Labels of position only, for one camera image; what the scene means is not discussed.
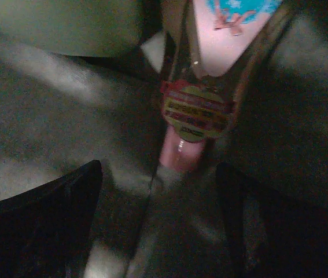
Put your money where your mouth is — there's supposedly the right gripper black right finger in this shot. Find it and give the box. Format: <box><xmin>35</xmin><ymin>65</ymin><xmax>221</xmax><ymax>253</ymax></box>
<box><xmin>216</xmin><ymin>162</ymin><xmax>328</xmax><ymax>277</ymax></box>

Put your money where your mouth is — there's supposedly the olive green canvas bag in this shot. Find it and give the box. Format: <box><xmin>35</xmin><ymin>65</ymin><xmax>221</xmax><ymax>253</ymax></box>
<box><xmin>0</xmin><ymin>1</ymin><xmax>328</xmax><ymax>277</ymax></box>

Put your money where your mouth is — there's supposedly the orange bottle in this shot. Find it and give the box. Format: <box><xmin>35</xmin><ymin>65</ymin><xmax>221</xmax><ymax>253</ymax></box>
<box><xmin>160</xmin><ymin>1</ymin><xmax>296</xmax><ymax>172</ymax></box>

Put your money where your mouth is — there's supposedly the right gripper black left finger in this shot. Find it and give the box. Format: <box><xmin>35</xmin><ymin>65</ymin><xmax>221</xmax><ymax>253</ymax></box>
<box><xmin>0</xmin><ymin>160</ymin><xmax>103</xmax><ymax>277</ymax></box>

